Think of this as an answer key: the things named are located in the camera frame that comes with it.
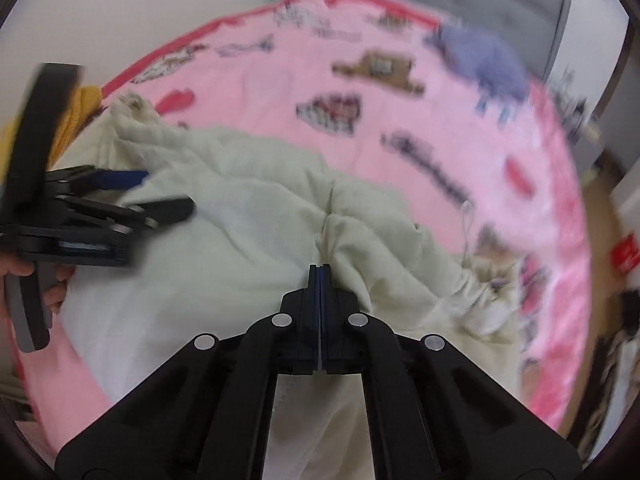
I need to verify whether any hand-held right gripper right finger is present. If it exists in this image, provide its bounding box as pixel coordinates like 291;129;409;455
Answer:
320;263;584;480

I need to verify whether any yellow cloth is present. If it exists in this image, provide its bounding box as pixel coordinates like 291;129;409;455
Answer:
47;85;107;167

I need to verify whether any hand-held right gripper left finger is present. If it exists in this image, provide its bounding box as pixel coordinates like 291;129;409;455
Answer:
54;264;321;480

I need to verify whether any purple cloth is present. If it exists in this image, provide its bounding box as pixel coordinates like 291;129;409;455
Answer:
424;24;532;112

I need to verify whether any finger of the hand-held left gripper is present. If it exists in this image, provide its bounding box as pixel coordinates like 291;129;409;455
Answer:
92;169;151;192
119;198;197;228

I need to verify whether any cream quilted jacket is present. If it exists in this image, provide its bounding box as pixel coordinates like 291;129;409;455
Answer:
62;91;521;480

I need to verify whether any person's left hand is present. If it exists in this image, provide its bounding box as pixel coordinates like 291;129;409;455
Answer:
0;254;77;317

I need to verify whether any red packet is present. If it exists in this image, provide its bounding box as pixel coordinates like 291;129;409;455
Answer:
612;232;640;275

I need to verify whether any pink printed blanket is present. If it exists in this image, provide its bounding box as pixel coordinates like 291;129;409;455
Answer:
14;0;595;433

